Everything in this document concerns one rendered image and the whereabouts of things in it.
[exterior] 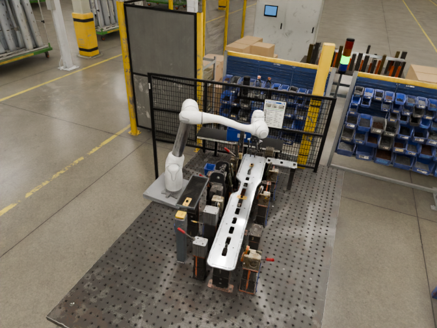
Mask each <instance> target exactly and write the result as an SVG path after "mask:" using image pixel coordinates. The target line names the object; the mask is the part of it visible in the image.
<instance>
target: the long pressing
mask: <svg viewBox="0 0 437 328"><path fill-rule="evenodd" d="M266 160H267V159H266V158H265V157H261V156H255V157H254V155H251V157H250V154H244V156H243V158H242V161H241V164H240V166H239V170H238V171H237V175H236V178H237V179H238V180H239V181H240V183H241V185H240V187H239V190H238V192H235V193H232V194H231V195H230V197H229V200H228V203H227V205H226V209H225V211H224V214H223V216H222V219H221V222H220V225H219V227H218V230H217V234H216V236H215V239H214V242H213V244H212V247H211V250H210V252H209V256H208V257H207V264H208V265H209V266H210V267H215V268H218V269H223V270H226V271H233V270H234V269H235V267H236V264H237V260H238V257H239V252H240V249H241V245H242V242H243V237H244V234H245V230H246V225H247V222H248V218H249V215H250V210H251V207H252V203H253V199H254V195H255V192H256V187H257V186H258V185H259V184H260V183H261V179H262V176H263V171H264V168H265V164H266ZM250 163H253V164H254V166H253V167H250V166H249V164H250ZM248 169H250V170H251V175H248V174H247V172H248ZM246 177H247V178H249V181H248V180H246ZM253 177H254V178H253ZM244 183H247V184H248V185H247V187H245V186H244ZM243 189H246V191H245V196H246V197H247V199H246V200H245V199H243V201H242V204H241V207H237V204H238V201H239V199H241V198H236V196H237V195H241V192H242V190H243ZM237 208H239V209H240V211H239V215H236V214H235V211H236V209H237ZM234 217H236V218H237V221H236V223H235V224H232V220H233V218H234ZM231 226H232V227H234V230H233V234H229V233H228V232H229V230H230V227H231ZM227 237H230V238H231V241H230V244H229V245H228V248H227V247H225V242H226V239H227ZM223 248H227V249H228V251H227V253H226V256H222V255H221V254H222V251H223Z"/></svg>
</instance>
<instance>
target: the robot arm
mask: <svg viewBox="0 0 437 328"><path fill-rule="evenodd" d="M179 120H180V121H181V122H180V125H179V129H178V133H177V136H176V140H175V143H174V147H173V150H172V151H171V152H170V153H169V154H168V157H167V159H166V164H165V186H166V187H165V188H164V189H163V190H162V191H161V194H164V195H166V197H165V198H169V197H173V198H175V199H179V196H180V195H181V193H182V192H183V190H184V188H185V187H184V186H182V183H183V173H182V167H183V161H184V155H183V151H184V148H185V145H186V142H187V138H188V135H189V132H190V128H191V125H192V124H208V123H219V124H223V125H225V126H229V127H231V128H235V129H237V130H240V131H245V132H249V133H251V138H248V139H247V141H248V149H249V150H250V151H249V153H250V157H251V155H252V145H253V143H255V144H256V150H255V154H254V157H255V156H256V154H257V151H259V149H260V146H261V143H262V141H261V140H260V139H264V138H266V137H267V136H268V132H269V129H268V127H267V125H266V123H265V119H264V113H263V111H261V110H255V111H254V112H253V114H252V119H251V125H245V124H240V123H238V122H236V121H233V120H230V119H228V118H225V117H223V116H218V115H212V114H209V113H204V112H199V109H198V104H197V103H196V102H195V101H194V100H192V99H187V100H185V101H184V102H183V105H182V108H181V112H180V114H179ZM259 138H260V139H259ZM250 140H251V141H252V144H251V146H250ZM258 142H259V148H258Z"/></svg>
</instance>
